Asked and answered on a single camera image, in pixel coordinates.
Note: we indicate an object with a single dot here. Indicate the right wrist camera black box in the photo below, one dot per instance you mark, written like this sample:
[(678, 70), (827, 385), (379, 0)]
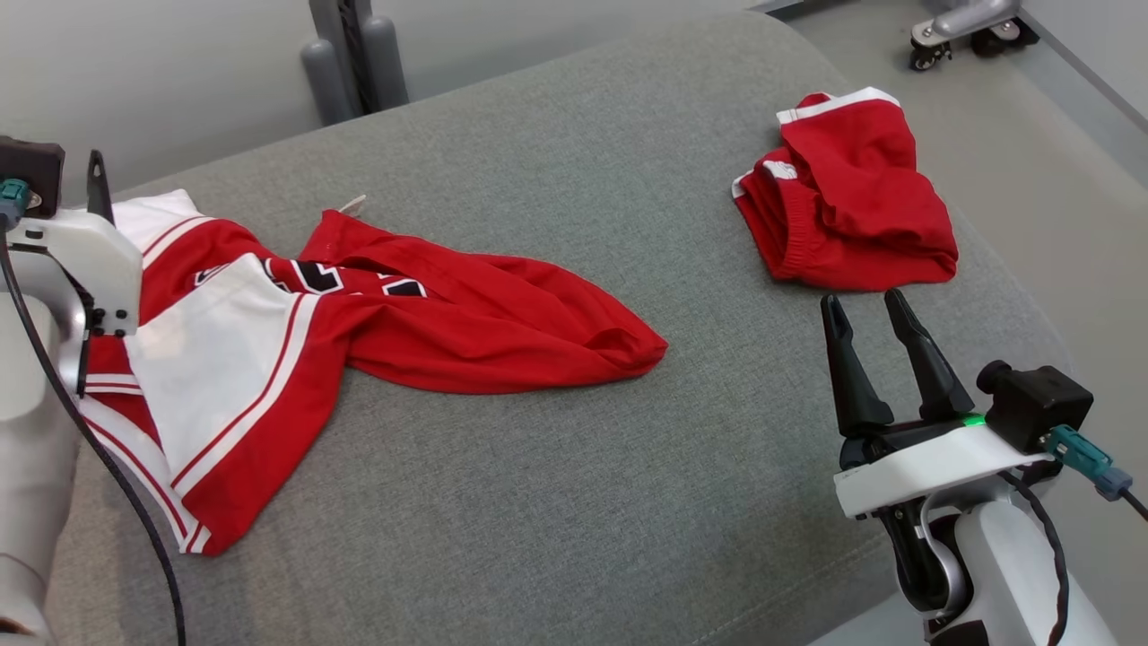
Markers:
[(1040, 404)]

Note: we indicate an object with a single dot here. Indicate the grey wheeled stand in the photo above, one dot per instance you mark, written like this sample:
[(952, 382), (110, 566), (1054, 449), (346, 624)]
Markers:
[(969, 18)]

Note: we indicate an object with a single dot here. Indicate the red Bulls 23 jersey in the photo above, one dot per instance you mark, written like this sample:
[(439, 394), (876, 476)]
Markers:
[(493, 314)]

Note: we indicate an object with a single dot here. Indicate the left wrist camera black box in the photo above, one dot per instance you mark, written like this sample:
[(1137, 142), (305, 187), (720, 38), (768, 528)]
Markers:
[(31, 166)]

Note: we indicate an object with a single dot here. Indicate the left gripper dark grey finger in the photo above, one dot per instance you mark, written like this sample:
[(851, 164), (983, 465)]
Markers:
[(99, 188)]

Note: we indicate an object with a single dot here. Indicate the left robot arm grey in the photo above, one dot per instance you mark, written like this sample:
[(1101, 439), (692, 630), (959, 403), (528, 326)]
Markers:
[(36, 467)]

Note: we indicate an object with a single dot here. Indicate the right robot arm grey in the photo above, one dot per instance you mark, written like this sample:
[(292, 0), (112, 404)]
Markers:
[(1013, 574)]

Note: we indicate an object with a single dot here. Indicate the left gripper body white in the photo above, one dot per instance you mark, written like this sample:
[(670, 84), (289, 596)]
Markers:
[(90, 260)]

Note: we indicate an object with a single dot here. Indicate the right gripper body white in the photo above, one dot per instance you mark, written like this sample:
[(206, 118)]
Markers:
[(906, 471)]

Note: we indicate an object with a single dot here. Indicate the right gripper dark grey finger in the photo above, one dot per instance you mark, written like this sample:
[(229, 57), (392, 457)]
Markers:
[(856, 386), (933, 377)]

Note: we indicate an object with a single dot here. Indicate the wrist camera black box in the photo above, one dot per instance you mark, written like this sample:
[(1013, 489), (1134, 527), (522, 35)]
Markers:
[(31, 166), (1040, 404)]

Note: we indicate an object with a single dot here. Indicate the red shorts white trim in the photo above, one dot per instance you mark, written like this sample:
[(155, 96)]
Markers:
[(852, 197)]

